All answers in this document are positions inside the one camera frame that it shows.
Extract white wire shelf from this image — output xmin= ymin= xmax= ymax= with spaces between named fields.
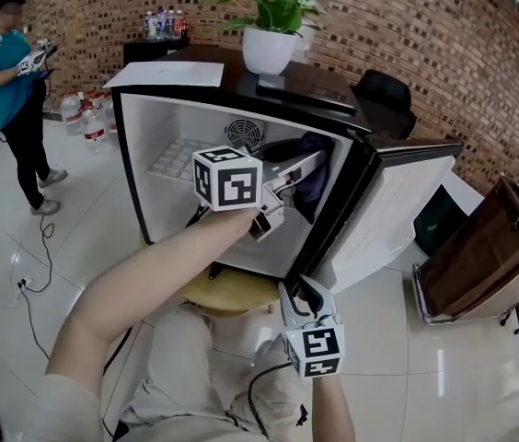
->
xmin=147 ymin=138 xmax=224 ymax=183

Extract black padded chair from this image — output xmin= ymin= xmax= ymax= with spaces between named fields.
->
xmin=350 ymin=68 xmax=418 ymax=140

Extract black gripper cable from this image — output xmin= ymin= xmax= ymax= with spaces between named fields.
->
xmin=248 ymin=361 xmax=295 ymax=441
xmin=100 ymin=324 xmax=134 ymax=439

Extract row of small drink bottles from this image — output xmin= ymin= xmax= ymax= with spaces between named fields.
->
xmin=143 ymin=7 xmax=189 ymax=41

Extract cluster of large water jugs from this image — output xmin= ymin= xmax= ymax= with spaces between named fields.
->
xmin=59 ymin=89 xmax=121 ymax=154

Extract round yellow wooden table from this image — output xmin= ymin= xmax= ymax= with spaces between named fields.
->
xmin=180 ymin=264 xmax=283 ymax=318

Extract black mini fridge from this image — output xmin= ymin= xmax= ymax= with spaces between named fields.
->
xmin=110 ymin=46 xmax=466 ymax=294

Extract brown wood-grain metal cabinet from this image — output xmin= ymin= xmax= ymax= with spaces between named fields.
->
xmin=411 ymin=175 xmax=519 ymax=326

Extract person's right forearm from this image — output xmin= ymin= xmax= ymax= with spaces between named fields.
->
xmin=307 ymin=373 xmax=357 ymax=442

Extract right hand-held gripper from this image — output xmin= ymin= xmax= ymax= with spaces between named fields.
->
xmin=277 ymin=273 xmax=346 ymax=379

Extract person's left forearm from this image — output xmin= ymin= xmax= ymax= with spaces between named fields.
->
xmin=45 ymin=207 xmax=260 ymax=386

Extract round white fan grille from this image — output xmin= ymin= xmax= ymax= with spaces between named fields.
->
xmin=225 ymin=117 xmax=265 ymax=146

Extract black power cable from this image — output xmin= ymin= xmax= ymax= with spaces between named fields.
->
xmin=22 ymin=214 xmax=56 ymax=294
xmin=18 ymin=287 xmax=52 ymax=361

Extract person's beige shirt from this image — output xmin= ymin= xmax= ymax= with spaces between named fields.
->
xmin=24 ymin=375 xmax=104 ymax=442

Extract dark blue cleaning cloth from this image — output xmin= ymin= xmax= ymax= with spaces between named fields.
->
xmin=294 ymin=131 xmax=334 ymax=225

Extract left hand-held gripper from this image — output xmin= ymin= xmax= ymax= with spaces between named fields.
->
xmin=192 ymin=138 xmax=328 ymax=243

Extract white paper sheet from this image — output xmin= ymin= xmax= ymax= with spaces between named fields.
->
xmin=102 ymin=61 xmax=225 ymax=89

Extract black flat tray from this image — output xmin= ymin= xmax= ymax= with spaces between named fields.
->
xmin=255 ymin=75 xmax=358 ymax=117

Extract black glass-door cooler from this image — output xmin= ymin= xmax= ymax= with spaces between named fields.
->
xmin=122 ymin=37 xmax=191 ymax=68

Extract person's beige trousers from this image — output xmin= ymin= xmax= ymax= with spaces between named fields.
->
xmin=119 ymin=310 xmax=311 ymax=442

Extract green plant in white pot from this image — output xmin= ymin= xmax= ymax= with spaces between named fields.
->
xmin=183 ymin=0 xmax=328 ymax=76

